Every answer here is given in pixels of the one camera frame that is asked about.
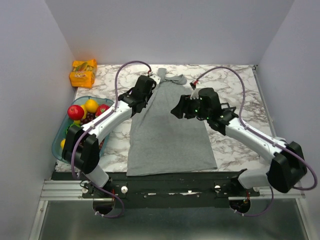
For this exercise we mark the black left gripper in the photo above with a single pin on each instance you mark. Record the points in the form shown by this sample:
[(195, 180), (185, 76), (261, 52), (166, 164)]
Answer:
[(151, 92)]

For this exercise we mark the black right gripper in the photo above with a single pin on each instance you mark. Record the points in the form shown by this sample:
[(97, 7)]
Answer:
[(183, 107)]

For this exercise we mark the grey tank top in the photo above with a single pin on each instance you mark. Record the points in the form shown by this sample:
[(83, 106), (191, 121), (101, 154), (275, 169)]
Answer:
[(161, 143)]

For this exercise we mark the black brooch display box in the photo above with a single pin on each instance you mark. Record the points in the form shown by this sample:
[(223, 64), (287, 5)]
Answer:
[(225, 106)]

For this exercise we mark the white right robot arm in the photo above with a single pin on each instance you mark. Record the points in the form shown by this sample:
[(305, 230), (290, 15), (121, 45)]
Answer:
[(285, 160)]

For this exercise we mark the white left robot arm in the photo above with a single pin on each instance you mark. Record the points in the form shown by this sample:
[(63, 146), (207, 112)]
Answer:
[(87, 155)]

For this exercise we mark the red dragon fruit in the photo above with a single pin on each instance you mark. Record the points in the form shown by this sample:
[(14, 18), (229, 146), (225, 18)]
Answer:
[(101, 109)]

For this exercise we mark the dark purple grape bunch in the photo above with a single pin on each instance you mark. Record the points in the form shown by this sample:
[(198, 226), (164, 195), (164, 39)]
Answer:
[(88, 118)]

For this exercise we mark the orange snack bag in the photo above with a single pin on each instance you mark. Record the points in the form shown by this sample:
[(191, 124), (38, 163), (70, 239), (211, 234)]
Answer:
[(83, 73)]

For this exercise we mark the red apple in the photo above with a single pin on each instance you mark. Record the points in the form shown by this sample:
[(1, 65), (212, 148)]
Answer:
[(75, 112)]

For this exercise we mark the yellow lemon under apple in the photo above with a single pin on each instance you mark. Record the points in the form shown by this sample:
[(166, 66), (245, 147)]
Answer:
[(84, 115)]

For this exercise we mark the green striped melon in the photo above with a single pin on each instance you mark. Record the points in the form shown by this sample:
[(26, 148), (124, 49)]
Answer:
[(67, 129)]

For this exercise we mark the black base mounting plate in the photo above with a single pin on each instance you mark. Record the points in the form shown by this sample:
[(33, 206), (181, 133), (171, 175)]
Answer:
[(177, 190)]

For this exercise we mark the yellow pear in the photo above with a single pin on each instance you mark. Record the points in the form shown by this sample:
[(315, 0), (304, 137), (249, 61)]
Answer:
[(62, 143)]

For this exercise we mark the white bottle black cap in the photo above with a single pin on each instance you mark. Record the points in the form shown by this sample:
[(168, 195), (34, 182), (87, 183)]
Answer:
[(280, 139)]

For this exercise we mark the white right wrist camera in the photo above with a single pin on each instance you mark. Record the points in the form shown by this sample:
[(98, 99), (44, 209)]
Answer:
[(195, 93)]

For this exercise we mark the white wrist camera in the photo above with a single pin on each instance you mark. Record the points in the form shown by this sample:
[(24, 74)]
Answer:
[(157, 79), (195, 93)]

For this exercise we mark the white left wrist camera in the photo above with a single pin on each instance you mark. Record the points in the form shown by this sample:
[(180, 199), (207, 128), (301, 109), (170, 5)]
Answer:
[(157, 79)]

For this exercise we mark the aluminium rail frame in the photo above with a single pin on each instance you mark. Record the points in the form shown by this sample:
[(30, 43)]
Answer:
[(70, 190)]

